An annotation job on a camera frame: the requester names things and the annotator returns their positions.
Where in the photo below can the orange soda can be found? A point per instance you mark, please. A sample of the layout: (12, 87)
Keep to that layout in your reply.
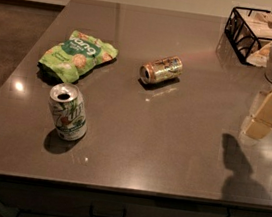
(158, 71)

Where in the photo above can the green white 7up can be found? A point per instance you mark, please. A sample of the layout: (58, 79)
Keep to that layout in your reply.
(68, 111)

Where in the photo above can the white napkins stack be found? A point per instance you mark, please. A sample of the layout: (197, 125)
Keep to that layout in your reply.
(255, 39)

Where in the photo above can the green snack chip bag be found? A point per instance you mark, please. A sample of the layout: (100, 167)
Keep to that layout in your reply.
(75, 57)

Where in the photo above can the black wire napkin basket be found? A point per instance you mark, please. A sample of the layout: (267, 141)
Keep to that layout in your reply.
(235, 24)

